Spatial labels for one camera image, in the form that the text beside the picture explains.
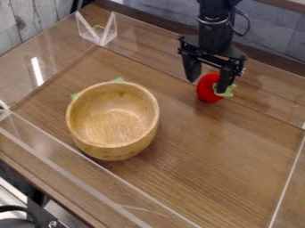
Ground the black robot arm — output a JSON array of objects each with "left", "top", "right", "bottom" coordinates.
[{"left": 178, "top": 0, "right": 251, "bottom": 96}]

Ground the black metal bracket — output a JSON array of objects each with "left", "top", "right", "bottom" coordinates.
[{"left": 27, "top": 199, "right": 70, "bottom": 228}]

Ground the red plush fruit green stem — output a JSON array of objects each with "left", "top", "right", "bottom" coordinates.
[{"left": 197, "top": 73, "right": 237, "bottom": 103}]

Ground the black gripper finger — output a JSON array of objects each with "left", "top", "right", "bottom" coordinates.
[
  {"left": 182, "top": 55, "right": 203, "bottom": 83},
  {"left": 216, "top": 67, "right": 232, "bottom": 94}
]

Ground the green mat under bowl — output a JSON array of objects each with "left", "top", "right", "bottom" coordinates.
[{"left": 71, "top": 77, "right": 125, "bottom": 99}]

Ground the clear acrylic tray enclosure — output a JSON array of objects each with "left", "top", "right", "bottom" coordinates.
[{"left": 0, "top": 7, "right": 305, "bottom": 228}]

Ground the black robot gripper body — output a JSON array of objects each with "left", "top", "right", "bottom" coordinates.
[{"left": 178, "top": 35, "right": 248, "bottom": 77}]

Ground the black cable at corner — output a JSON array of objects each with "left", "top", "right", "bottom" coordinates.
[{"left": 0, "top": 204, "right": 41, "bottom": 228}]

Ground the light wooden bowl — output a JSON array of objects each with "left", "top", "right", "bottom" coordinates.
[{"left": 66, "top": 81, "right": 161, "bottom": 161}]

